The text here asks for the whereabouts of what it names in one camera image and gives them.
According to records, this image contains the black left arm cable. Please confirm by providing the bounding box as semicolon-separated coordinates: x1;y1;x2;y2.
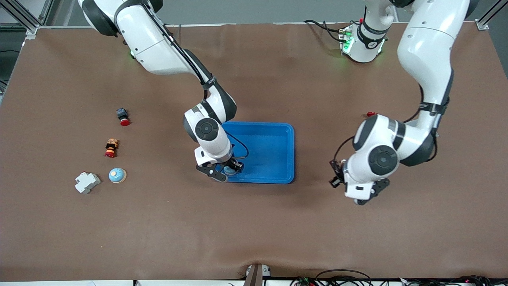
333;136;355;163

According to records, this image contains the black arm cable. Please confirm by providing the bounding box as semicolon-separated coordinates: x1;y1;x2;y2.
226;133;250;160
333;136;355;163

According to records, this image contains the blue plastic tray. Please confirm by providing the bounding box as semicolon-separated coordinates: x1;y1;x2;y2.
220;121;295;184

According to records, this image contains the red yellow push button switch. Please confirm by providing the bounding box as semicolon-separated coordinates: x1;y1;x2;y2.
104;138;119;158

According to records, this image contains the white circuit breaker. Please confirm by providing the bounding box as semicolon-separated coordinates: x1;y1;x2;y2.
75;172;101;194

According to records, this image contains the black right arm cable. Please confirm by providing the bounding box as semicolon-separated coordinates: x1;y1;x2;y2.
226;133;250;160

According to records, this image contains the aluminium frame post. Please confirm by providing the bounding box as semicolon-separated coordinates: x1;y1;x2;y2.
0;0;54;37
476;0;508;31

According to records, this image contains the metal table edge bracket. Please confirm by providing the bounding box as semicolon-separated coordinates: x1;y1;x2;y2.
244;264;271;286

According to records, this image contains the black looped cable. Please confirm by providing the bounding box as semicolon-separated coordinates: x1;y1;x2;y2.
316;269;373;286

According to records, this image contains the brown table cover mat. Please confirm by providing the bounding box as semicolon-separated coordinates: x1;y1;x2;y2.
0;22;508;280

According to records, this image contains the black base power cable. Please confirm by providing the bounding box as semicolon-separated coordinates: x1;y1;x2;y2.
304;19;343;43

